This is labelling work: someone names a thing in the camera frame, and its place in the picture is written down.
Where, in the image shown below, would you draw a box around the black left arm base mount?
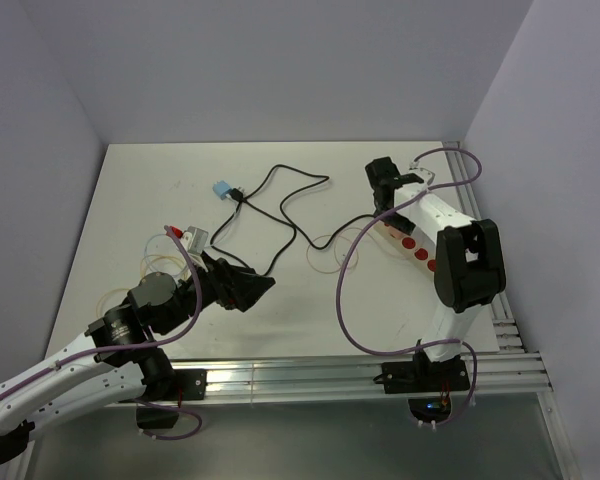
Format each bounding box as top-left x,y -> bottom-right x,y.
135,369 -> 207,435

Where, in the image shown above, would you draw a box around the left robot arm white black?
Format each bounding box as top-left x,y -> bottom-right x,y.
0,256 -> 275,465

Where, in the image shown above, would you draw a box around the black white short cable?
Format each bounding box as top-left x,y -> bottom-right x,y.
214,179 -> 329,246

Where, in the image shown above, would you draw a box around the thin pink charger cable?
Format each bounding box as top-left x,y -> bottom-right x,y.
305,227 -> 396,275

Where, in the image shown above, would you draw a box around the aluminium side rail right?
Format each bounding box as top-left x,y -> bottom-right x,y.
442,140 -> 526,356

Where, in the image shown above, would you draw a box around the aluminium frame rail front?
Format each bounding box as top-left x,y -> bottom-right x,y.
172,353 -> 552,405

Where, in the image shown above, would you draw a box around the left wrist camera grey red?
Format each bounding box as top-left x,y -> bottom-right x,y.
170,226 -> 209,256

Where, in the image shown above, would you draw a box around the thin yellow cable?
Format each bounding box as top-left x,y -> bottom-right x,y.
97,255 -> 189,321

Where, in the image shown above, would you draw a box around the blue charger plug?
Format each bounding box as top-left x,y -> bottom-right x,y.
212,180 -> 233,200

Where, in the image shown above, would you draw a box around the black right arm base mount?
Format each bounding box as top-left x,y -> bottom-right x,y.
373,353 -> 471,428

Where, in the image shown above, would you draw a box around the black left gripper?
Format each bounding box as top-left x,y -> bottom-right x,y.
158,250 -> 275,334

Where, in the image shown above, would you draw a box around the beige power strip red sockets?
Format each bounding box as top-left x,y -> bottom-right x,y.
373,222 -> 436,279

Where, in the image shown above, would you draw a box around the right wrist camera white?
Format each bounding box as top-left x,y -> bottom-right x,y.
408,165 -> 436,188

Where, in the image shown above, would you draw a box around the black power strip cord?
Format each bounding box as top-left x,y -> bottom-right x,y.
213,164 -> 379,277

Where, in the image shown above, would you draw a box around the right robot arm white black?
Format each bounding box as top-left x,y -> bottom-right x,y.
365,157 -> 506,390

